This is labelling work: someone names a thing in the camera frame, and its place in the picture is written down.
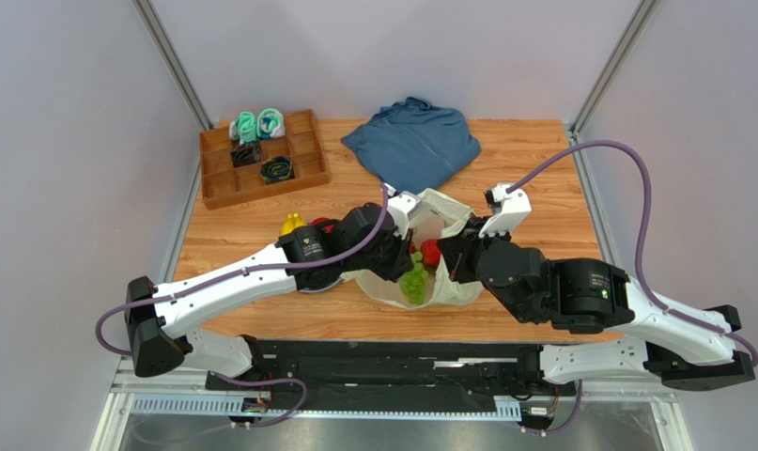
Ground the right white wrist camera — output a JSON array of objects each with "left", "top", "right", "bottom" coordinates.
[{"left": 479, "top": 183, "right": 532, "bottom": 238}]

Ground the pale green plastic bag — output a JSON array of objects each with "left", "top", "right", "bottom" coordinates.
[{"left": 342, "top": 188, "right": 483, "bottom": 310}]

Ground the black sock roll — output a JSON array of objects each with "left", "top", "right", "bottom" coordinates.
[{"left": 230, "top": 141, "right": 262, "bottom": 168}]

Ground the wooden compartment tray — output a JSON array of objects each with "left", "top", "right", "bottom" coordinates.
[{"left": 199, "top": 110, "right": 332, "bottom": 210}]

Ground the green white sock roll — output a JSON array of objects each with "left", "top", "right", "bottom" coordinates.
[{"left": 228, "top": 111, "right": 259, "bottom": 144}]

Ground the dark green yellow sock roll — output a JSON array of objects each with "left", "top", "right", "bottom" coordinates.
[{"left": 259, "top": 156, "right": 295, "bottom": 184}]

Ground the right aluminium frame post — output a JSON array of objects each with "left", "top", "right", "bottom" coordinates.
[{"left": 568, "top": 0, "right": 660, "bottom": 138}]

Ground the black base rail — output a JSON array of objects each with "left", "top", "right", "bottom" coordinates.
[{"left": 203, "top": 337, "right": 577, "bottom": 417}]

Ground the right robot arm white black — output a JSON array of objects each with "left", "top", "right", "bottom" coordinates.
[{"left": 437, "top": 218, "right": 756, "bottom": 392}]

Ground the blue plate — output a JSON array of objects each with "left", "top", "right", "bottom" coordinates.
[{"left": 300, "top": 278, "right": 343, "bottom": 294}]

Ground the green grape bunch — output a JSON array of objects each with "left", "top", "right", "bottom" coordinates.
[{"left": 398, "top": 251, "right": 428, "bottom": 305}]

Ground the yellow banana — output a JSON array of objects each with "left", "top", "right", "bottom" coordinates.
[
  {"left": 293, "top": 213, "right": 307, "bottom": 228},
  {"left": 280, "top": 213, "right": 298, "bottom": 236}
]

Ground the blue folded hoodie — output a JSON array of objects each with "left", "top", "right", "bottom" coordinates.
[{"left": 341, "top": 97, "right": 482, "bottom": 194}]

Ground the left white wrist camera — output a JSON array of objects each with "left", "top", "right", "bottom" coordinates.
[{"left": 387, "top": 191, "right": 422, "bottom": 239}]

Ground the left aluminium frame post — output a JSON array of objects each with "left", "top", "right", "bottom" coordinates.
[{"left": 131, "top": 0, "right": 212, "bottom": 131}]

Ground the cracked red apple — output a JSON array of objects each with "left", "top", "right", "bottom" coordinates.
[{"left": 419, "top": 239, "right": 441, "bottom": 269}]

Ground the aluminium frame post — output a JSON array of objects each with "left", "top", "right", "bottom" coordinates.
[
  {"left": 568, "top": 0, "right": 660, "bottom": 138},
  {"left": 131, "top": 0, "right": 212, "bottom": 131}
]

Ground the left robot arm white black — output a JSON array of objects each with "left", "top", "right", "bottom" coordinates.
[{"left": 124, "top": 194, "right": 421, "bottom": 378}]

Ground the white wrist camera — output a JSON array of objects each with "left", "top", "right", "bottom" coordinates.
[
  {"left": 479, "top": 183, "right": 532, "bottom": 238},
  {"left": 387, "top": 191, "right": 422, "bottom": 239}
]

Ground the teal blue sock roll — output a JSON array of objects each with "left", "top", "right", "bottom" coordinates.
[{"left": 257, "top": 108, "right": 286, "bottom": 139}]

